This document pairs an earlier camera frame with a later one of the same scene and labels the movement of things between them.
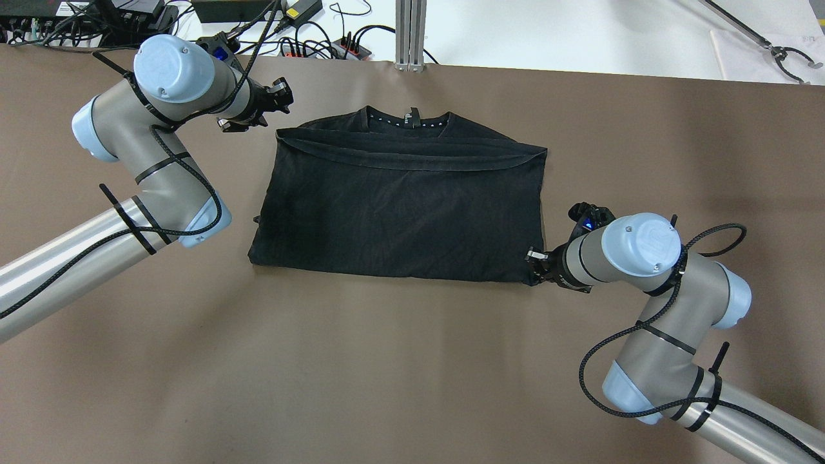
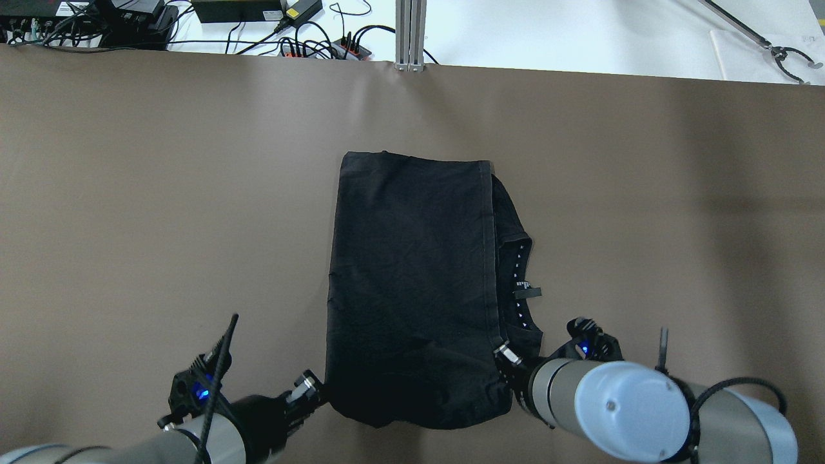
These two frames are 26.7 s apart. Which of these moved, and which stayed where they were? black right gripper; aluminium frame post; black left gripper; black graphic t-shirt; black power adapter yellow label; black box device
Moved: black left gripper; black right gripper; black graphic t-shirt
Stayed: black box device; black power adapter yellow label; aluminium frame post
